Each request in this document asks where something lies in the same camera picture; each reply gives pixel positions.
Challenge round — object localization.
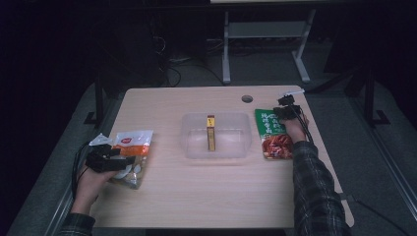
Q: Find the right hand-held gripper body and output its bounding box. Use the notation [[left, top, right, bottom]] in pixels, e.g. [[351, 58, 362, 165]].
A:
[[276, 88, 307, 110]]

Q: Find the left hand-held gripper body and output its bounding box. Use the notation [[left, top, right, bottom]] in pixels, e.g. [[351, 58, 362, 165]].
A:
[[86, 132, 123, 174]]

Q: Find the white orange clear snack bag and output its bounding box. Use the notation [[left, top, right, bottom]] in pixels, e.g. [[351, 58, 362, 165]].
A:
[[107, 129, 154, 191]]

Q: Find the green red food packet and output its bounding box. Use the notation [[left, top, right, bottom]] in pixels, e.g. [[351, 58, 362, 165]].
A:
[[254, 107, 295, 161]]

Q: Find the clear plastic container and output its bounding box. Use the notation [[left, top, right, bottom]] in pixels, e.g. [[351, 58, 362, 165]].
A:
[[180, 112, 254, 160]]

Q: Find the narrow brown yellow packet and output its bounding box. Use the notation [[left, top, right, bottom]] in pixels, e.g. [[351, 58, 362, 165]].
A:
[[206, 114, 217, 152]]

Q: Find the person's right hand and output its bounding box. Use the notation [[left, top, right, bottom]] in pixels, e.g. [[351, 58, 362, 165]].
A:
[[280, 113, 310, 145]]

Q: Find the person's left hand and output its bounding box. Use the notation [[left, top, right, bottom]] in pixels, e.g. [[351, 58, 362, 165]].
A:
[[70, 163, 120, 216]]

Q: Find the black metal stand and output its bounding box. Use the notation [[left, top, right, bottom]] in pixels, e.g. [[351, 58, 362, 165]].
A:
[[363, 68, 391, 128], [83, 74, 106, 128]]

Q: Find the right hand-held gripper black cable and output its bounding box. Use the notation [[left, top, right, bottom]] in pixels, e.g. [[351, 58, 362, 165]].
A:
[[288, 103, 315, 145]]

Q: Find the metal floor rail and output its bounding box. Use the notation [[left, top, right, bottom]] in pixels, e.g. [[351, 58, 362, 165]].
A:
[[42, 141, 106, 236], [347, 97, 417, 210]]

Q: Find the white metal stand frame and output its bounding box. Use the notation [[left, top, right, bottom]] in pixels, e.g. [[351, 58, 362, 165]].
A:
[[221, 9, 318, 85]]

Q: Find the bundle of black floor cables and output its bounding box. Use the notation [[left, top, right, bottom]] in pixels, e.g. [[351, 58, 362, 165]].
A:
[[151, 35, 227, 88]]

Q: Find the black floor cable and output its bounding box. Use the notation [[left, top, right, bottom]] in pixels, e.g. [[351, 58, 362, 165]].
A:
[[355, 199, 411, 236]]

